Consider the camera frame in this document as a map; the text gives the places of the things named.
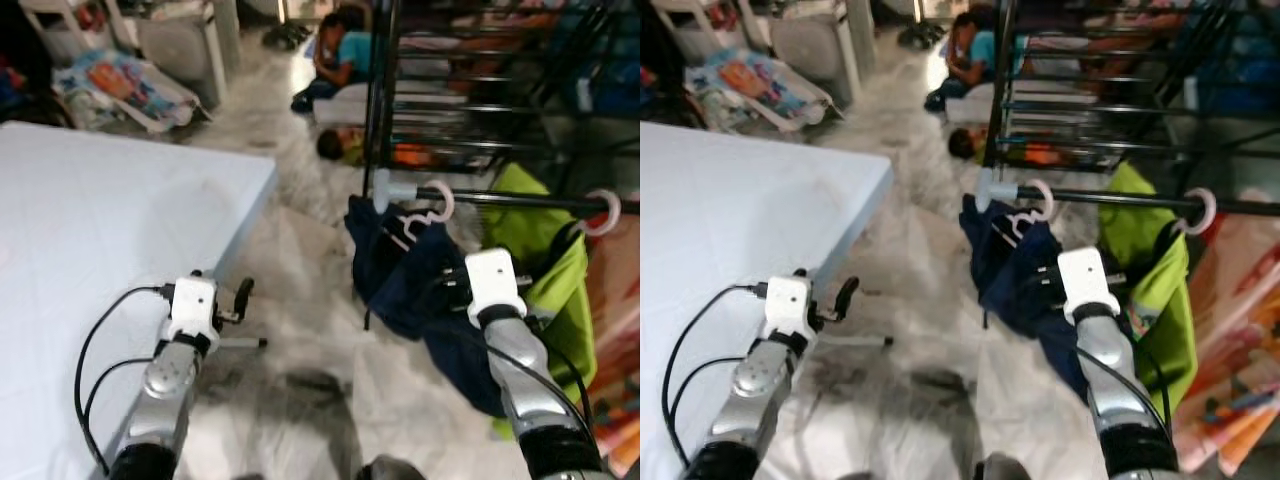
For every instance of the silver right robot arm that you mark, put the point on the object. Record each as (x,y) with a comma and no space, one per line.
(525,370)
(1115,370)

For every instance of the navy blue garment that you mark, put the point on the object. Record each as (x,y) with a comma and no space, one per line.
(1010,280)
(400,280)

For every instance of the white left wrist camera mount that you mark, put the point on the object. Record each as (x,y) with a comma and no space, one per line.
(790,305)
(192,305)

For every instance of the child in orange shirt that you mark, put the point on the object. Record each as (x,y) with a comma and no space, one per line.
(332,145)
(962,145)

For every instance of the lime green garment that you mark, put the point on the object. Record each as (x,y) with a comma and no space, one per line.
(565,290)
(1165,320)

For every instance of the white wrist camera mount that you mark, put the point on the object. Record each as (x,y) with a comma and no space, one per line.
(790,305)
(1088,280)
(495,280)
(192,305)

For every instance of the pink patterned garment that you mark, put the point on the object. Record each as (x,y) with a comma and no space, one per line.
(1235,320)
(620,330)

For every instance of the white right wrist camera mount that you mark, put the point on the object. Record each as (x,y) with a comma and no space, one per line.
(1088,280)
(495,280)

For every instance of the person in teal shirt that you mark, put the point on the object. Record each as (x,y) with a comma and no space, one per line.
(980,50)
(350,55)

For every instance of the grey right robot leg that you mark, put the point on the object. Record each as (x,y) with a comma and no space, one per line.
(385,470)
(1000,470)

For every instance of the pale blue plastic table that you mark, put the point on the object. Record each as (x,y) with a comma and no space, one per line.
(740,220)
(100,220)

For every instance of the white cabinet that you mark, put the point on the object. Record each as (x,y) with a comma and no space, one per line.
(815,45)
(185,50)

